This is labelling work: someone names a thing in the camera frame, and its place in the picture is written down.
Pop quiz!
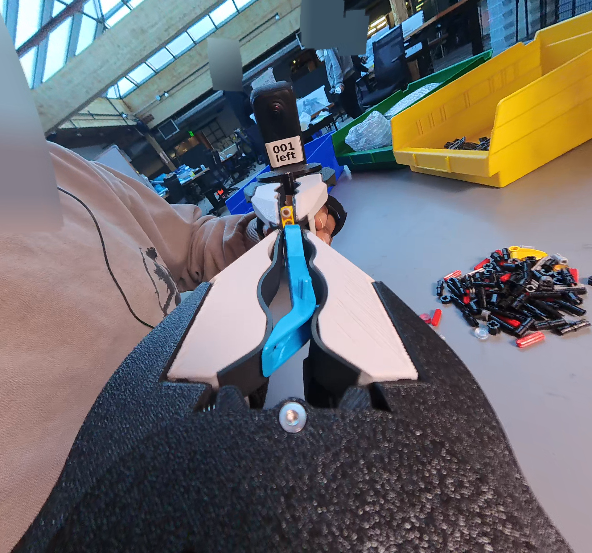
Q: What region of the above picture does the black office chair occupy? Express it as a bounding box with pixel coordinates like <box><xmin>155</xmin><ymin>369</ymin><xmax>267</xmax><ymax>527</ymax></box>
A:
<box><xmin>162</xmin><ymin>174</ymin><xmax>190</xmax><ymax>204</ymax></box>
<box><xmin>196</xmin><ymin>165</ymin><xmax>239</xmax><ymax>216</ymax></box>
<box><xmin>358</xmin><ymin>26</ymin><xmax>412</xmax><ymax>110</ymax></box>

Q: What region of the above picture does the grey desk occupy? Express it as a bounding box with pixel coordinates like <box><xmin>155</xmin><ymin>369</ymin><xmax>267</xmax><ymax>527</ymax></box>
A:
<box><xmin>180</xmin><ymin>137</ymin><xmax>592</xmax><ymax>549</ymax></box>

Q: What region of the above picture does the flat bubble wrap bag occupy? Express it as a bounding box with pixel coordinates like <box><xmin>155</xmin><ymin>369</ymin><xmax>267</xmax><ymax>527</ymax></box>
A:
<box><xmin>384</xmin><ymin>82</ymin><xmax>442</xmax><ymax>119</ymax></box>

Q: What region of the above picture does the person's left hand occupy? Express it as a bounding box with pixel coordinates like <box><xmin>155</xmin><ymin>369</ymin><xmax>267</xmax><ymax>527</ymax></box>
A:
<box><xmin>261</xmin><ymin>205</ymin><xmax>336</xmax><ymax>246</ymax></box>

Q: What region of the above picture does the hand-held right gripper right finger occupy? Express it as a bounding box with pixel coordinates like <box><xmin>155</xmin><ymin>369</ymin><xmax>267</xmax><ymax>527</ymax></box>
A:
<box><xmin>302</xmin><ymin>231</ymin><xmax>419</xmax><ymax>409</ymax></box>

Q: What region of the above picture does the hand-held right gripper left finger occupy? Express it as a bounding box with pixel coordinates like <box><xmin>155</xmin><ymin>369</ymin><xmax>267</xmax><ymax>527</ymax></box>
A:
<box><xmin>166</xmin><ymin>231</ymin><xmax>283</xmax><ymax>409</ymax></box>

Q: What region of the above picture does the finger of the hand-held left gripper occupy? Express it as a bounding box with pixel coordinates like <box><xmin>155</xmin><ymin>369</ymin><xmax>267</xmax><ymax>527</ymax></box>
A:
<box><xmin>294</xmin><ymin>175</ymin><xmax>329</xmax><ymax>239</ymax></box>
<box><xmin>250</xmin><ymin>184</ymin><xmax>283</xmax><ymax>227</ymax></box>

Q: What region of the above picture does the cluttered background table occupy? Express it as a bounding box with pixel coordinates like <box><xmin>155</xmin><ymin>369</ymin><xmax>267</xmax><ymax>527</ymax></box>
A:
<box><xmin>150</xmin><ymin>167</ymin><xmax>211</xmax><ymax>195</ymax></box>

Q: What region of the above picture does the person's left forearm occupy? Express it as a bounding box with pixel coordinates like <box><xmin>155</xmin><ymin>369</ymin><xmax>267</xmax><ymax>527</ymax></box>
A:
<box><xmin>164</xmin><ymin>204</ymin><xmax>260</xmax><ymax>292</ymax></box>

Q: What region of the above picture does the blue brick separator tool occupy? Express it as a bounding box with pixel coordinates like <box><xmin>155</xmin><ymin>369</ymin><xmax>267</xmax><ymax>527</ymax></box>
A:
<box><xmin>261</xmin><ymin>224</ymin><xmax>317</xmax><ymax>378</ymax></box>

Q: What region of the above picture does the blue plastic bin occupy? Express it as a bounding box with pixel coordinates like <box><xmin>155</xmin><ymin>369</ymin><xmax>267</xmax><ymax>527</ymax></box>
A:
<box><xmin>225</xmin><ymin>130</ymin><xmax>345</xmax><ymax>216</ymax></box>

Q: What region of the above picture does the handwritten sign on stand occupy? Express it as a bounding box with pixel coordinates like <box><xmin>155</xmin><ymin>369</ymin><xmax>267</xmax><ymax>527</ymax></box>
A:
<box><xmin>250</xmin><ymin>68</ymin><xmax>278</xmax><ymax>93</ymax></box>

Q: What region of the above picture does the black earphone cord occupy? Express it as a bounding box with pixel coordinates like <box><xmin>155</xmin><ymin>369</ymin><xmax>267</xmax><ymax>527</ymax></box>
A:
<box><xmin>58</xmin><ymin>187</ymin><xmax>155</xmax><ymax>329</ymax></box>

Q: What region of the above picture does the pile of small connector pins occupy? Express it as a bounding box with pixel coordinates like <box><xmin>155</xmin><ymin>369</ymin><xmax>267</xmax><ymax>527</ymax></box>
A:
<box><xmin>436</xmin><ymin>244</ymin><xmax>592</xmax><ymax>348</ymax></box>

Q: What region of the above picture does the crumpled clear plastic bag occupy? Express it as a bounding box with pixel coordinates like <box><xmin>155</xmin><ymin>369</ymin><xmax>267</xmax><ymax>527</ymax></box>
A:
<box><xmin>344</xmin><ymin>110</ymin><xmax>393</xmax><ymax>152</ymax></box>

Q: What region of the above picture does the yellow plastic parts bin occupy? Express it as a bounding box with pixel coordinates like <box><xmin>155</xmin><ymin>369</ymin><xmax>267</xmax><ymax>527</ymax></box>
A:
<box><xmin>391</xmin><ymin>10</ymin><xmax>592</xmax><ymax>188</ymax></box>

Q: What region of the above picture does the background work table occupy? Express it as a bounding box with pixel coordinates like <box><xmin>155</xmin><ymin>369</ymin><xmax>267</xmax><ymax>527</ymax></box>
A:
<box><xmin>405</xmin><ymin>0</ymin><xmax>523</xmax><ymax>73</ymax></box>

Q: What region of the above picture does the heap of black brick parts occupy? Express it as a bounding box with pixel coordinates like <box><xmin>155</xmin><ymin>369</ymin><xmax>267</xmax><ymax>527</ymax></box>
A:
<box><xmin>443</xmin><ymin>136</ymin><xmax>491</xmax><ymax>151</ymax></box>

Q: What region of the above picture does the clear plastic storage box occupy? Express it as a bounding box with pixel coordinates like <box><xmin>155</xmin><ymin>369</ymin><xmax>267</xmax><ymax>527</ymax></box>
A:
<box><xmin>296</xmin><ymin>88</ymin><xmax>334</xmax><ymax>124</ymax></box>

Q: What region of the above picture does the green plastic bin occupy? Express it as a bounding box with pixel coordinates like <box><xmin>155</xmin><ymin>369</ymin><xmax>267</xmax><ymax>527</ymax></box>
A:
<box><xmin>332</xmin><ymin>49</ymin><xmax>493</xmax><ymax>172</ymax></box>

